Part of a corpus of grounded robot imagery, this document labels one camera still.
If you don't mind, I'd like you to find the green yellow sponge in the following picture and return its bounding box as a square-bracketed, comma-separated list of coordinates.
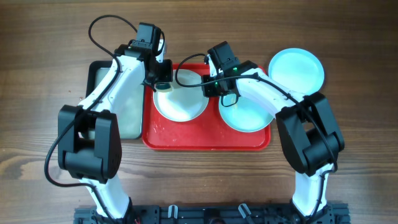
[155, 82, 173, 93]

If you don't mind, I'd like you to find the white front plate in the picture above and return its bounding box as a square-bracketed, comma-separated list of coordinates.
[153, 71, 209, 122]

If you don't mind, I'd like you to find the light green plate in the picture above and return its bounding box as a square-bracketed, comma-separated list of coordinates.
[219, 94, 274, 133]

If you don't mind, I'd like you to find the light blue top plate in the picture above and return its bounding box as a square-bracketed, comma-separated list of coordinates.
[268, 48, 325, 95]

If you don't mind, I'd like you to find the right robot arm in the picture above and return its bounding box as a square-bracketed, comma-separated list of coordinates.
[202, 41, 345, 223]

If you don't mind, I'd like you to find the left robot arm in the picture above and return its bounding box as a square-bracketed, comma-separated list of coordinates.
[44, 22, 173, 223]

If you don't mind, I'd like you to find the red plastic tray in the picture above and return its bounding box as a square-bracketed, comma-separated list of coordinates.
[142, 63, 272, 152]

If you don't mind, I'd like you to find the black water basin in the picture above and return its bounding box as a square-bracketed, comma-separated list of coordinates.
[86, 60, 145, 139]

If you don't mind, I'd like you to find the right black cable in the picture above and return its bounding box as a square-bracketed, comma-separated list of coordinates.
[174, 53, 338, 218]

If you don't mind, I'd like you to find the black cable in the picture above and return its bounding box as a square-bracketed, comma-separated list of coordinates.
[174, 53, 338, 218]
[44, 14, 139, 223]

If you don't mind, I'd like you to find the left black cable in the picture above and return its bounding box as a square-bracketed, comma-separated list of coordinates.
[44, 14, 139, 223]

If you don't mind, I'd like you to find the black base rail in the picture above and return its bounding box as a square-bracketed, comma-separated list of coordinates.
[73, 203, 351, 224]

